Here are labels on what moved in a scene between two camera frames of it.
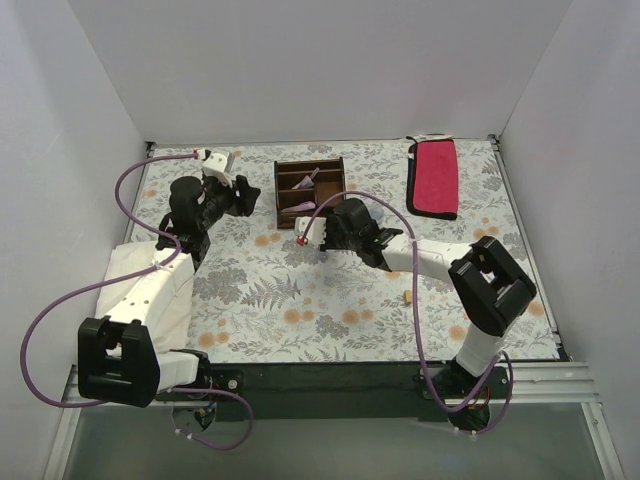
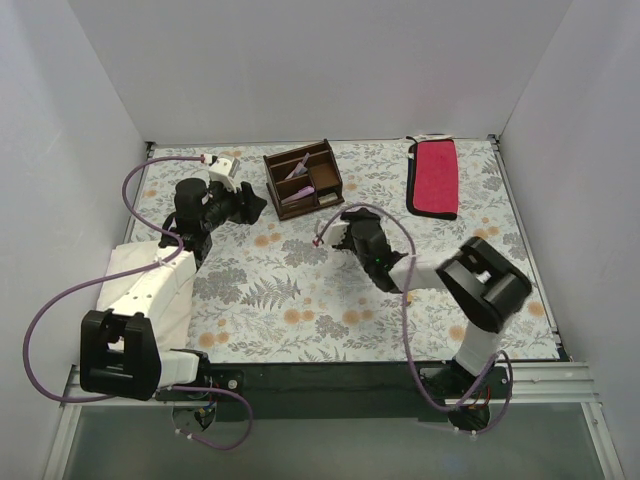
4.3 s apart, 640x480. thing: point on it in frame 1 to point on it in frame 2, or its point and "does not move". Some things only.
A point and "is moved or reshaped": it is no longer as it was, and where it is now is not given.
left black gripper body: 236,195 does not move
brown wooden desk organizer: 302,187 is moved or reshaped
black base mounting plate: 343,391 does not move
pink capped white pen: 306,181 to 300,169
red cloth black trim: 431,178 does not move
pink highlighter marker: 304,205 to 302,192
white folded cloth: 172,329 does not move
